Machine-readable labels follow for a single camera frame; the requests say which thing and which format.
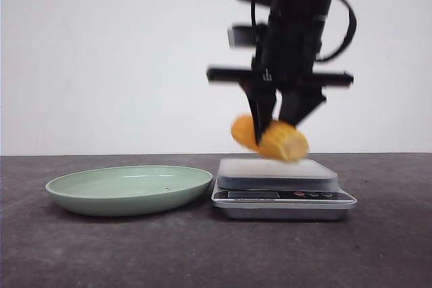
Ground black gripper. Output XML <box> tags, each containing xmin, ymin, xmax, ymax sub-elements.
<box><xmin>207</xmin><ymin>0</ymin><xmax>354</xmax><ymax>145</ymax></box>

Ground yellow corn cob piece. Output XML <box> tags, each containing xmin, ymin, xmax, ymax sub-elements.
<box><xmin>231</xmin><ymin>115</ymin><xmax>309</xmax><ymax>161</ymax></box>

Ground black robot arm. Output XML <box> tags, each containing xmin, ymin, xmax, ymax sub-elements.
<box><xmin>207</xmin><ymin>0</ymin><xmax>357</xmax><ymax>144</ymax></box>

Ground silver digital kitchen scale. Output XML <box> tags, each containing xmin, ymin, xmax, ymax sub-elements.
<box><xmin>211</xmin><ymin>159</ymin><xmax>357</xmax><ymax>221</ymax></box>

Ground green shallow plate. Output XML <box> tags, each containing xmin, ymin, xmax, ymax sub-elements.
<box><xmin>45</xmin><ymin>165</ymin><xmax>213</xmax><ymax>217</ymax></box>

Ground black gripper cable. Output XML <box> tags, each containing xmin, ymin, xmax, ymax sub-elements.
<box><xmin>315</xmin><ymin>0</ymin><xmax>358</xmax><ymax>63</ymax></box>

